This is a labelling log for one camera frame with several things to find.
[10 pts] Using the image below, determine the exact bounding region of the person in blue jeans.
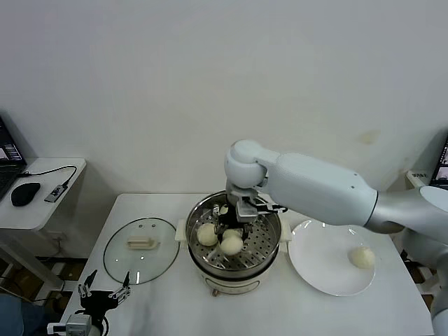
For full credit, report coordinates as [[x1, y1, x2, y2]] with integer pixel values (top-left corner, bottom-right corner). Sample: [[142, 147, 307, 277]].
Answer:
[[0, 293, 50, 336]]

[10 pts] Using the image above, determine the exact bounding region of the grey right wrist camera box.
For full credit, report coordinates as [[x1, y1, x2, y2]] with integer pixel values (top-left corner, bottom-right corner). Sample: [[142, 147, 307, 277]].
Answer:
[[234, 197, 260, 223]]

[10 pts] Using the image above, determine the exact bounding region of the white round plate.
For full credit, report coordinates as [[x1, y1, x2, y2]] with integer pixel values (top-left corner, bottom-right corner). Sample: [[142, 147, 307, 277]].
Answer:
[[287, 219, 375, 298]]

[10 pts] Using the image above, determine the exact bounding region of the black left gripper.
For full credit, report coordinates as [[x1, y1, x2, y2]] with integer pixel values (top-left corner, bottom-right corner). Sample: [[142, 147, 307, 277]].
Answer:
[[77, 269, 132, 318]]

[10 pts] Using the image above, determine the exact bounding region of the grey usb hub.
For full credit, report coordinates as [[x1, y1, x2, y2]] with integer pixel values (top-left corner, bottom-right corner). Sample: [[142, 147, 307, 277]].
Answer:
[[43, 185, 68, 204]]

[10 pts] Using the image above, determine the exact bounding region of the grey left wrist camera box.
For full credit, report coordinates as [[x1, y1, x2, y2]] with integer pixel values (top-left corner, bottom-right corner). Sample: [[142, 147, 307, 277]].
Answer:
[[47, 313, 92, 335]]

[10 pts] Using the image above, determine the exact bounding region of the black computer mouse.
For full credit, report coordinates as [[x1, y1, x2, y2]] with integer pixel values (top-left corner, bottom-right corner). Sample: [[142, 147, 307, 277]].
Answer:
[[10, 182, 41, 207]]

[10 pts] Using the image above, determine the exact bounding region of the glass lid with cream handle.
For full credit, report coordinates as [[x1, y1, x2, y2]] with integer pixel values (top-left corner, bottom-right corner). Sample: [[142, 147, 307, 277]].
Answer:
[[103, 217, 180, 285]]

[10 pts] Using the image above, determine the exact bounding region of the black usb hub cable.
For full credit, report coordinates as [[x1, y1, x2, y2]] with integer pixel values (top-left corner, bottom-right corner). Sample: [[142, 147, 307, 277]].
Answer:
[[19, 164, 78, 188]]

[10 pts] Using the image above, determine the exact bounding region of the perforated steel steamer basket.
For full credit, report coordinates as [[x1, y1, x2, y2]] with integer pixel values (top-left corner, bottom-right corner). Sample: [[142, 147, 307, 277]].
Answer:
[[174, 190, 293, 277]]

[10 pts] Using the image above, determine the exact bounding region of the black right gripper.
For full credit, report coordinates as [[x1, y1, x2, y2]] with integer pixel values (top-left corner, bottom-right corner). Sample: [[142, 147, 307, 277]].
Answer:
[[213, 201, 255, 251]]

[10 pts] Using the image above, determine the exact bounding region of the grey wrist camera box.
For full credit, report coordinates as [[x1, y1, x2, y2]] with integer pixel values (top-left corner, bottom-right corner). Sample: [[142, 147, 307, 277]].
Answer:
[[47, 313, 92, 335], [234, 197, 260, 223]]

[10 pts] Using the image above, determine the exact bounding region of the black open laptop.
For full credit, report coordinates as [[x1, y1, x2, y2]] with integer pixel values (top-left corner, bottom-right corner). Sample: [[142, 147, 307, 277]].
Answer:
[[432, 132, 448, 190], [0, 111, 27, 204]]

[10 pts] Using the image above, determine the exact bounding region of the cream electric cooker base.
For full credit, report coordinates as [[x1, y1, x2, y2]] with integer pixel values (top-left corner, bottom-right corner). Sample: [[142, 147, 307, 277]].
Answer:
[[187, 244, 288, 298]]

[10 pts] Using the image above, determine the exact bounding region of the white side table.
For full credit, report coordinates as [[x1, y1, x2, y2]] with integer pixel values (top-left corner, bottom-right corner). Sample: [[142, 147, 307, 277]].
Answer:
[[0, 157, 118, 293], [372, 169, 448, 291]]

